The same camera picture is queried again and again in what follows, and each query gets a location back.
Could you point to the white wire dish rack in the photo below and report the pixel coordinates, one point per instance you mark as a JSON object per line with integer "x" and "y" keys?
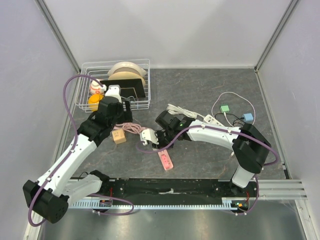
{"x": 99, "y": 70}

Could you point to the white power strip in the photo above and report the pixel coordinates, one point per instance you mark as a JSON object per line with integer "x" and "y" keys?
{"x": 209, "y": 119}

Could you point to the white orange patterned cup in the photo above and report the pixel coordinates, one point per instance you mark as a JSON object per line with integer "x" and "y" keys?
{"x": 96, "y": 88}

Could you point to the green plug adapter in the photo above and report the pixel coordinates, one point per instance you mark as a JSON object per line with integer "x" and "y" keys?
{"x": 224, "y": 108}

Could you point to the black square tray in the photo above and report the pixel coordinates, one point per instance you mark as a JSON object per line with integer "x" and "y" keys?
{"x": 128, "y": 87}

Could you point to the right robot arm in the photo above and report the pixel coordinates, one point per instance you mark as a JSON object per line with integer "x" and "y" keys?
{"x": 250, "y": 147}

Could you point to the yellow round bowl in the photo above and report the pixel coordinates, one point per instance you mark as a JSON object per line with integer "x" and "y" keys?
{"x": 93, "y": 101}

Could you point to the wooden cube socket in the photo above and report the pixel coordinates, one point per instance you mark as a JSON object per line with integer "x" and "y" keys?
{"x": 118, "y": 136}

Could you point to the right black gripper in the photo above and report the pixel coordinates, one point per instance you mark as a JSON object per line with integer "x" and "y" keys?
{"x": 160, "y": 145}

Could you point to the beige round plate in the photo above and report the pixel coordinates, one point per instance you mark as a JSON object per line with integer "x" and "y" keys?
{"x": 126, "y": 75}

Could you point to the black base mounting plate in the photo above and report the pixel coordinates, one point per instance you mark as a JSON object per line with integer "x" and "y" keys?
{"x": 150, "y": 187}

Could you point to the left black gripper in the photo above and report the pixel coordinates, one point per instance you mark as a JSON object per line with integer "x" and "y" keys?
{"x": 126, "y": 116}

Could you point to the pink power strip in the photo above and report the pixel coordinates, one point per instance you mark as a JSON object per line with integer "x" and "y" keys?
{"x": 166, "y": 167}

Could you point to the blue plug adapter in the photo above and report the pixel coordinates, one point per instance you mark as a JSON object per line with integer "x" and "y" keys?
{"x": 248, "y": 117}

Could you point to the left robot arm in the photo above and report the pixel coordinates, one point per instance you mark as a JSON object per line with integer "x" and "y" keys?
{"x": 51, "y": 195}

